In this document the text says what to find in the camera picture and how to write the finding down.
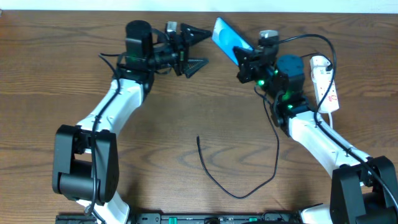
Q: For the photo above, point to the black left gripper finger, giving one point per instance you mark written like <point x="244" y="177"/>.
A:
<point x="193" y="35"/>
<point x="193" y="65"/>

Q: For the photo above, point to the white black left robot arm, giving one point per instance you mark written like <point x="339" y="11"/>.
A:
<point x="85" y="158"/>

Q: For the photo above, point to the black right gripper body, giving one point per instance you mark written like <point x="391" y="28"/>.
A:
<point x="246" y="65"/>

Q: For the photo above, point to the white power strip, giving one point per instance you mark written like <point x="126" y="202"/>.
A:
<point x="323" y="86"/>

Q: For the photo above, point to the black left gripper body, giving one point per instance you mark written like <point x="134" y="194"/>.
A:
<point x="180" y="53"/>

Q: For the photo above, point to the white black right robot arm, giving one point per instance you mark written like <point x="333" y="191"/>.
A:
<point x="363" y="188"/>

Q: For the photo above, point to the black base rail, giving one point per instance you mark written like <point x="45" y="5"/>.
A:
<point x="221" y="218"/>

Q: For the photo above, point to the blue Galaxy smartphone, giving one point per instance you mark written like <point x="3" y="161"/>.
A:
<point x="226" y="38"/>

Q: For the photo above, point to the white USB charger adapter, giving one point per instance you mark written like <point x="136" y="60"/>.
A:
<point x="321" y="65"/>

